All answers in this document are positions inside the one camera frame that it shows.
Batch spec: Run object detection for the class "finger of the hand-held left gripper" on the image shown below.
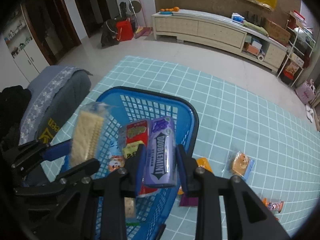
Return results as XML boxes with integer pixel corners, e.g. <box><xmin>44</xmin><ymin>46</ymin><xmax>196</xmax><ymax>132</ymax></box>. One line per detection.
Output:
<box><xmin>15</xmin><ymin>158</ymin><xmax>101</xmax><ymax>195</ymax></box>
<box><xmin>10</xmin><ymin>140</ymin><xmax>73</xmax><ymax>173</ymax></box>

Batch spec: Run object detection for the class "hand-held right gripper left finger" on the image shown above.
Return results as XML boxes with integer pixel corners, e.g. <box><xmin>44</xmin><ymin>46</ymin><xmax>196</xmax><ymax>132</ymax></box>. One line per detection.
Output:
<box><xmin>52</xmin><ymin>144</ymin><xmax>146</xmax><ymax>240</ymax></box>

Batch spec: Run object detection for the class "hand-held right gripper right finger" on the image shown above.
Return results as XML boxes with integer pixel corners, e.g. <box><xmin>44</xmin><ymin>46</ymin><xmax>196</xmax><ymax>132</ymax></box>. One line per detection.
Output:
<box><xmin>176</xmin><ymin>144</ymin><xmax>292</xmax><ymax>240</ymax></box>

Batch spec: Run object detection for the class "light blue cartoon packet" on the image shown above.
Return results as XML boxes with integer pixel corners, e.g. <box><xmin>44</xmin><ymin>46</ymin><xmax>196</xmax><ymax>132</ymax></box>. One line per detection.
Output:
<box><xmin>107</xmin><ymin>140</ymin><xmax>128</xmax><ymax>173</ymax></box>

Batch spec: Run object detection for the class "purple gum packet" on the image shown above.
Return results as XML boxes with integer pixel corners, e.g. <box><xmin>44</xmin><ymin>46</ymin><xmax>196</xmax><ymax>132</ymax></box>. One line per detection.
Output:
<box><xmin>144</xmin><ymin>116</ymin><xmax>178</xmax><ymax>188</ymax></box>

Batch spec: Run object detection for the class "purple snack packet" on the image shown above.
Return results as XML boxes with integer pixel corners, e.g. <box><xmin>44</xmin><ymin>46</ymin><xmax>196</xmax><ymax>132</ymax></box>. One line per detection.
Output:
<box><xmin>179</xmin><ymin>192</ymin><xmax>199</xmax><ymax>207</ymax></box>

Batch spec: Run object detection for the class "clear cracker packet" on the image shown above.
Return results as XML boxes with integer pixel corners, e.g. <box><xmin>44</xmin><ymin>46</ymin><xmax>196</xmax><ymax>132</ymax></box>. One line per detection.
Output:
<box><xmin>70</xmin><ymin>102</ymin><xmax>112</xmax><ymax>167</ymax></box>

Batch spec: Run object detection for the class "red snack packet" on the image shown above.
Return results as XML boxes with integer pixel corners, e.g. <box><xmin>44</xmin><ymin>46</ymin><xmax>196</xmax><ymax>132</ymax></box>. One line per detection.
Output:
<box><xmin>117</xmin><ymin>120</ymin><xmax>160</xmax><ymax>198</ymax></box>

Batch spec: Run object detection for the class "clear packet green label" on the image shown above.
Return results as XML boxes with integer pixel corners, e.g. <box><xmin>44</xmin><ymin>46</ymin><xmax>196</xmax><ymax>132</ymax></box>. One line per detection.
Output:
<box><xmin>124</xmin><ymin>197</ymin><xmax>139</xmax><ymax>227</ymax></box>

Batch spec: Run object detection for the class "blue plastic basket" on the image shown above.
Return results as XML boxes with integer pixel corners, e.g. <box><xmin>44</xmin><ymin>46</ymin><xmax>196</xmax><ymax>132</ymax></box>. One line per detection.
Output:
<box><xmin>61</xmin><ymin>86</ymin><xmax>200</xmax><ymax>240</ymax></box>

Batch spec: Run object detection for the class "round cake packet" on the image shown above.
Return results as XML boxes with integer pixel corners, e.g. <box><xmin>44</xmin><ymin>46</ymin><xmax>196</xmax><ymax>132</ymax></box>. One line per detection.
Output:
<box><xmin>222</xmin><ymin>151</ymin><xmax>256</xmax><ymax>182</ymax></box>

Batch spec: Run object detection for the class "orange cartoon snack packet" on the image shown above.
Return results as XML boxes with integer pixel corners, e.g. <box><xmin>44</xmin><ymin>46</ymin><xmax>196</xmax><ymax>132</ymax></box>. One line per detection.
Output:
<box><xmin>261</xmin><ymin>197</ymin><xmax>285</xmax><ymax>213</ymax></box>

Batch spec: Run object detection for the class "grey covered chair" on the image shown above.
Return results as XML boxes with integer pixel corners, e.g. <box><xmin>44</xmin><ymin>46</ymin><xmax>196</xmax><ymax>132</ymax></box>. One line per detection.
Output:
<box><xmin>19</xmin><ymin>65</ymin><xmax>92</xmax><ymax>180</ymax></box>

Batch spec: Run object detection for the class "black cloth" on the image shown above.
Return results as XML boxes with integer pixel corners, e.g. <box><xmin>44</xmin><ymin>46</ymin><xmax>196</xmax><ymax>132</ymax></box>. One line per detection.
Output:
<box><xmin>0</xmin><ymin>85</ymin><xmax>33</xmax><ymax>145</ymax></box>

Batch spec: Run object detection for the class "teal checked tablecloth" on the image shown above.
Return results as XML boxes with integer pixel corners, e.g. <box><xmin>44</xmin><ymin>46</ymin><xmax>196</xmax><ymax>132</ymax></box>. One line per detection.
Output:
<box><xmin>40</xmin><ymin>56</ymin><xmax>320</xmax><ymax>240</ymax></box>

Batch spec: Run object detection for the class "white display cabinet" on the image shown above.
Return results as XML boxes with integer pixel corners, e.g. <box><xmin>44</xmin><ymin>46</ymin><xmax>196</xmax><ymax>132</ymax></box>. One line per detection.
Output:
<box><xmin>2</xmin><ymin>9</ymin><xmax>49</xmax><ymax>83</ymax></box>

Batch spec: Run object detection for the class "black bag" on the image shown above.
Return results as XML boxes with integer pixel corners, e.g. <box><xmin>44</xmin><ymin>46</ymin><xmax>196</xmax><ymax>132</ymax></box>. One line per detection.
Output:
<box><xmin>100</xmin><ymin>19</ymin><xmax>120</xmax><ymax>47</ymax></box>

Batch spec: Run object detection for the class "dark wooden door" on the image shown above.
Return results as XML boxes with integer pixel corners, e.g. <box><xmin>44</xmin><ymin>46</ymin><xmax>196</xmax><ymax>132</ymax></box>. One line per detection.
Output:
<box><xmin>70</xmin><ymin>0</ymin><xmax>112</xmax><ymax>38</ymax></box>
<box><xmin>21</xmin><ymin>0</ymin><xmax>82</xmax><ymax>65</ymax></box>

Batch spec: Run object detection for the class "red bag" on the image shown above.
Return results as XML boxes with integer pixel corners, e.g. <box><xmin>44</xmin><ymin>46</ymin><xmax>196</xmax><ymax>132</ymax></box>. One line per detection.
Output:
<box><xmin>115</xmin><ymin>17</ymin><xmax>134</xmax><ymax>41</ymax></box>

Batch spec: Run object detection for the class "pink broom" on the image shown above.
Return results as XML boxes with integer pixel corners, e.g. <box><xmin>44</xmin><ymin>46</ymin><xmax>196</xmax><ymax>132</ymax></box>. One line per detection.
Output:
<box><xmin>134</xmin><ymin>0</ymin><xmax>152</xmax><ymax>38</ymax></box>

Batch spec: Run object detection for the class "cream TV cabinet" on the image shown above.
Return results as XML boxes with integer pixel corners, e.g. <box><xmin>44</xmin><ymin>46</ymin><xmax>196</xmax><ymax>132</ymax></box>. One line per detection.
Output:
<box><xmin>152</xmin><ymin>9</ymin><xmax>288</xmax><ymax>74</ymax></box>

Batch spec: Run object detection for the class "pink bag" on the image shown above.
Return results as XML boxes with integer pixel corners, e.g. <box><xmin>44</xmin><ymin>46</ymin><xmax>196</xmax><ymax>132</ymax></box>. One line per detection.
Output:
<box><xmin>295</xmin><ymin>79</ymin><xmax>317</xmax><ymax>104</ymax></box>

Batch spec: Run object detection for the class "orange printed box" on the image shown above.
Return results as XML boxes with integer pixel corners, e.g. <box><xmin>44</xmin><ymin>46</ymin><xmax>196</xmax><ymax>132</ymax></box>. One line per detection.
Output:
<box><xmin>284</xmin><ymin>61</ymin><xmax>299</xmax><ymax>77</ymax></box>

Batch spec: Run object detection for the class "black upright case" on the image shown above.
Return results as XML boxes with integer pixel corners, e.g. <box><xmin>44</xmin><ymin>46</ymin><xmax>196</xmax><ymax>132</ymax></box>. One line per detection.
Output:
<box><xmin>119</xmin><ymin>2</ymin><xmax>129</xmax><ymax>20</ymax></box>

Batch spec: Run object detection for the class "white mop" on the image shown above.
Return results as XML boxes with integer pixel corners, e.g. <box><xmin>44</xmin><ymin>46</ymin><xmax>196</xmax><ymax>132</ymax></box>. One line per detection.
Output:
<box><xmin>127</xmin><ymin>0</ymin><xmax>138</xmax><ymax>30</ymax></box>

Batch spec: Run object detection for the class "green folded cloth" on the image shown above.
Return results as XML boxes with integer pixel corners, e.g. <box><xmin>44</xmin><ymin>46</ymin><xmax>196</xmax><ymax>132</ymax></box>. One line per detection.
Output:
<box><xmin>242</xmin><ymin>20</ymin><xmax>269</xmax><ymax>37</ymax></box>

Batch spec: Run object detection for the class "blue white tissue box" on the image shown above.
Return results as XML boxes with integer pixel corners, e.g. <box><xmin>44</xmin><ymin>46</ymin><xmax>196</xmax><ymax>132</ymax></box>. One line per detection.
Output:
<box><xmin>231</xmin><ymin>12</ymin><xmax>245</xmax><ymax>23</ymax></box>

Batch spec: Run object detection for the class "brown cardboard box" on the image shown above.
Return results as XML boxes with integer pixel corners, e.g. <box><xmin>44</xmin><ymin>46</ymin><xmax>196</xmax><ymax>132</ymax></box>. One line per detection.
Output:
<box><xmin>265</xmin><ymin>19</ymin><xmax>292</xmax><ymax>47</ymax></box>

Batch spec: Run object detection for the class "white shelf rack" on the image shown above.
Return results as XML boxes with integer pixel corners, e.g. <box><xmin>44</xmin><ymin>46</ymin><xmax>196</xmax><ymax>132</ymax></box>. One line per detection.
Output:
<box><xmin>276</xmin><ymin>26</ymin><xmax>315</xmax><ymax>87</ymax></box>

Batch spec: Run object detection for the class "red white gift box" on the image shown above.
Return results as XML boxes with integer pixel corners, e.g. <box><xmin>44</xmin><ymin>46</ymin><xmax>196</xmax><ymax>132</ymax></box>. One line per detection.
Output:
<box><xmin>290</xmin><ymin>10</ymin><xmax>306</xmax><ymax>28</ymax></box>

